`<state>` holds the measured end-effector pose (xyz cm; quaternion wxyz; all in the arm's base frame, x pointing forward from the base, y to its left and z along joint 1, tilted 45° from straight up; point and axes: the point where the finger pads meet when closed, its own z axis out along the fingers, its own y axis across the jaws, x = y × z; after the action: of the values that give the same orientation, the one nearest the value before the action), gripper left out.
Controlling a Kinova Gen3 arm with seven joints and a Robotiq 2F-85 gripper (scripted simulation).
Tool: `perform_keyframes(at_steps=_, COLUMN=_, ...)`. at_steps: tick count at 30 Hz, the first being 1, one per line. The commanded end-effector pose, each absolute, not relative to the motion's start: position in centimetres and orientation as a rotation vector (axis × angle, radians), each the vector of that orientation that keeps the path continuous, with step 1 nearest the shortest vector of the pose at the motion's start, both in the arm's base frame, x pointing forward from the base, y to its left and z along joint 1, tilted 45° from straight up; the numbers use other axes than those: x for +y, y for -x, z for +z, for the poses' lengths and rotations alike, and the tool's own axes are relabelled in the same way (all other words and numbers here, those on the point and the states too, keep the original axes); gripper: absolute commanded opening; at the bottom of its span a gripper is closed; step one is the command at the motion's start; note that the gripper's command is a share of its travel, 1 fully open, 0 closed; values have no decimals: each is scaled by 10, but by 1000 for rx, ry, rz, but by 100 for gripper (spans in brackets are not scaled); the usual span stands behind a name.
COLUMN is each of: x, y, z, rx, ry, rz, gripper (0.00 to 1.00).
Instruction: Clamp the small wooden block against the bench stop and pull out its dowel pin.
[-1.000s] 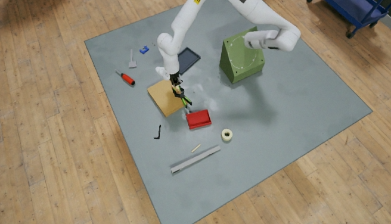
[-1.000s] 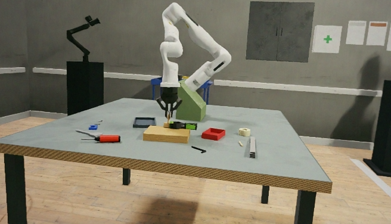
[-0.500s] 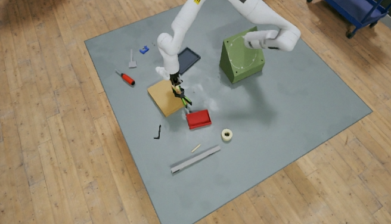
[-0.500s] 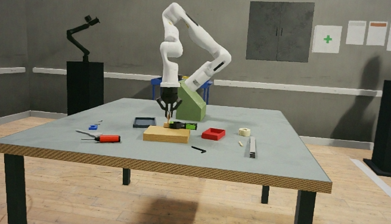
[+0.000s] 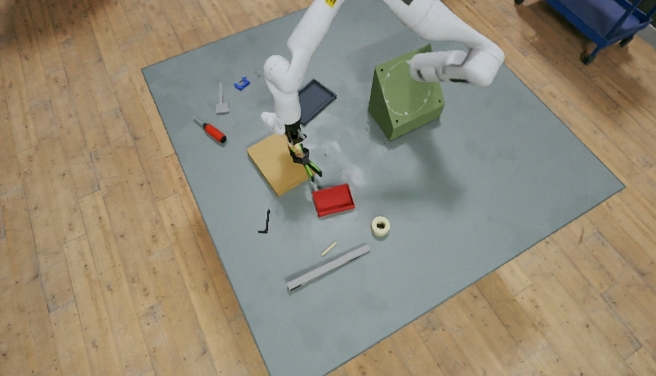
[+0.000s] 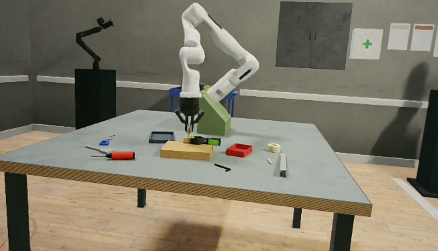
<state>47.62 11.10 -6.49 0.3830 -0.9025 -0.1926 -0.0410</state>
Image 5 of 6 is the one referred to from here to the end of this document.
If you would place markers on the tan wooden board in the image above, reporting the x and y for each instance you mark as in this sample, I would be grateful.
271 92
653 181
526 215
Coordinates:
272 158

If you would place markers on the small light wooden block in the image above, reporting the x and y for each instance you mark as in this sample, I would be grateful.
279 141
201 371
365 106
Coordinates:
295 148

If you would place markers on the red rectangular tray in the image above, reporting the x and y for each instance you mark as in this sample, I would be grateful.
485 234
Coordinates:
333 200

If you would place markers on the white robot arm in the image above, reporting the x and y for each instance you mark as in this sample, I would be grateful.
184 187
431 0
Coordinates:
429 19

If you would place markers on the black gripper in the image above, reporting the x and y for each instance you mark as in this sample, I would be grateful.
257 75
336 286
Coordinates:
294 136

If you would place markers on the red-handled screwdriver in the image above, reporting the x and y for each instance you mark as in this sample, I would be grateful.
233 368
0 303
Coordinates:
213 131

